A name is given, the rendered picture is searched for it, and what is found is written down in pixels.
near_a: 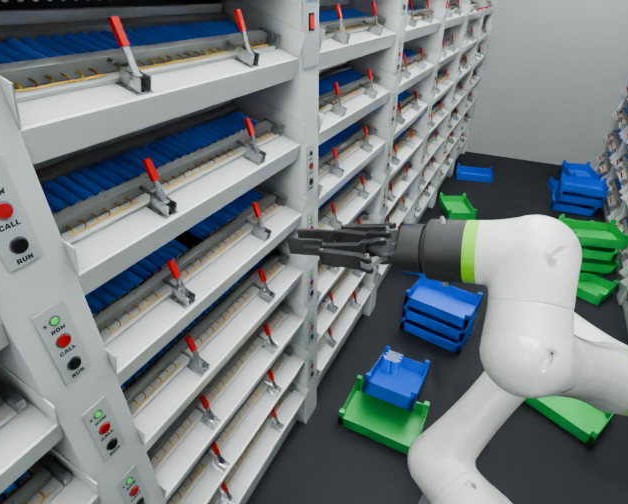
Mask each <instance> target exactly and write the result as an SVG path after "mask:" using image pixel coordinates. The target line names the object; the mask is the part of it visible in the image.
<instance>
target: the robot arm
mask: <svg viewBox="0 0 628 504"><path fill-rule="evenodd" d="M348 229H349V230H348ZM297 234H298V237H289V238H288V239H287V242H288V246H289V250H290V253H291V254H301V255H314V256H319V258H320V263H321V264H324V265H331V266H336V267H343V268H349V269H356V270H360V271H363V272H365V273H367V274H371V273H373V272H374V269H373V267H375V266H376V265H378V264H381V265H386V264H395V265H396V266H397V267H398V269H399V270H400V271H403V272H413V273H423V274H424V276H425V277H426V279H428V280H434V281H442V286H443V287H447V286H448V282H458V283H468V284H478V285H483V286H485V287H486V288H487V290H488V300H487V308H486V315H485V321H484V326H483V331H482V336H481V341H480V348H479V352H480V359H481V363H482V365H483V368H484V370H485V371H484V372H483V373H482V374H481V376H480V377H479V378H478V379H477V380H476V381H475V383H474V384H473V385H472V386H471V387H470V388H469V389H468V390H467V392H466V393H465V394H464V395H463V396H462V397H461V398H460V399H459V400H458V401H457V402H456V403H455V404H454V405H453V406H452V407H451V408H450V409H449V410H448V411H447V412H446V413H445V414H444V415H443V416H442V417H441V418H439V419H438V420H437V421H436V422H435V423H434V424H433V425H432V426H430V427H429V428H428V429H427V430H426V431H425V432H423V433H422V434H421V435H420V436H419V437H417V438H416V439H415V440H414V441H413V442H412V444H411V446H410V448H409V450H408V455H407V464H408V469H409V472H410V474H411V476H412V478H413V480H414V481H415V482H416V484H417V485H418V487H419V488H420V490H421V491H422V493H423V494H424V496H425V497H426V498H427V500H428V501H429V503H430V504H513V503H512V502H511V501H510V500H509V499H508V498H507V497H506V496H504V495H503V494H502V493H501V492H500V491H499V490H498V489H496V488H495V487H494V486H493V485H492V484H490V483H489V482H488V481H487V480H486V479H485V478H484V477H483V476H482V475H481V473H480V472H479V471H478V470H477V468H476V464H475V462H476V459H477V457H478V456H479V455H480V453H481V452H482V450H483V449H484V448H485V446H486V445H487V444H488V442H489V441H490V440H491V439H492V437H493V436H494V435H495V433H496V432H497V431H498V430H499V428H500V427H501V426H502V425H503V424H504V423H505V421H506V420H507V419H508V418H509V417H510V416H511V414H512V413H513V412H514V411H515V410H516V409H517V408H518V407H519V406H520V405H521V404H522V403H523V401H524V400H525V399H526V398H542V397H549V396H559V397H568V398H573V399H577V400H580V401H582V402H585V403H587V404H589V405H590V406H592V407H594V408H595V409H597V410H599V411H602V412H605V413H612V414H619V415H623V416H628V345H626V344H624V343H622V342H620V341H618V340H616V339H614V338H612V337H611V336H609V335H608V334H606V333H604V332H603V331H601V330H600V329H598V328H596V327H595V326H593V325H592V324H590V323H589V322H587V321H586V320H585V319H583V318H582V317H580V316H579V315H578V314H576V313H575V312H574V308H575V301H576V292H577V285H578V279H579V273H580V268H581V263H582V249H581V245H580V242H579V240H578V238H577V236H576V235H575V233H574V232H573V231H572V230H571V229H570V228H569V227H568V226H567V225H566V224H564V223H563V222H561V221H559V220H557V219H555V218H552V217H549V216H544V215H527V216H522V217H516V218H510V219H500V220H457V219H445V218H444V216H440V219H431V220H430V221H429V222H428V223H427V224H403V225H402V226H401V227H400V229H399V230H397V227H396V222H390V223H384V224H342V225H341V228H340V229H339V228H336V229H334V230H328V229H305V228H299V229H297Z"/></svg>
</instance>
